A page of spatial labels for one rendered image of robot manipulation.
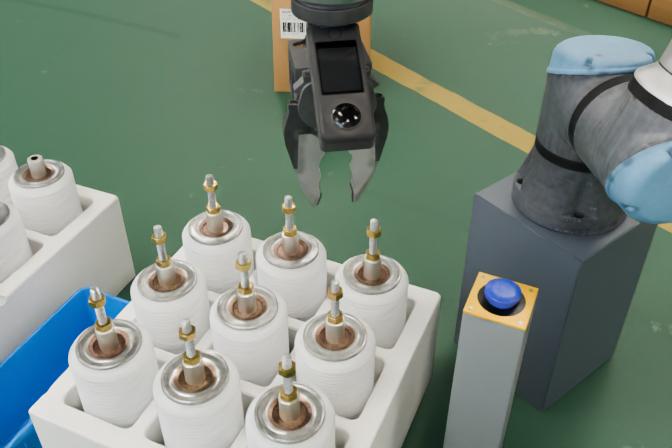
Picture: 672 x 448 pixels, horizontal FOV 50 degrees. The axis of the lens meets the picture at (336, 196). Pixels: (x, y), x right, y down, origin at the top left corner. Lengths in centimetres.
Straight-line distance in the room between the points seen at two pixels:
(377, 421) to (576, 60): 47
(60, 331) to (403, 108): 100
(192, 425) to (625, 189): 52
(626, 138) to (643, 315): 60
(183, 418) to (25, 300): 40
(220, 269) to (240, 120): 79
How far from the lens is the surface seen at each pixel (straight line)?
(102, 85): 200
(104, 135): 178
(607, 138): 82
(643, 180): 78
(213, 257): 101
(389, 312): 94
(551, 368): 109
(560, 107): 91
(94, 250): 124
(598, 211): 98
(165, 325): 96
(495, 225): 102
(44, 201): 119
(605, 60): 88
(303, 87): 65
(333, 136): 59
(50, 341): 117
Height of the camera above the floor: 90
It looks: 37 degrees down
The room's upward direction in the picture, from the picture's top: straight up
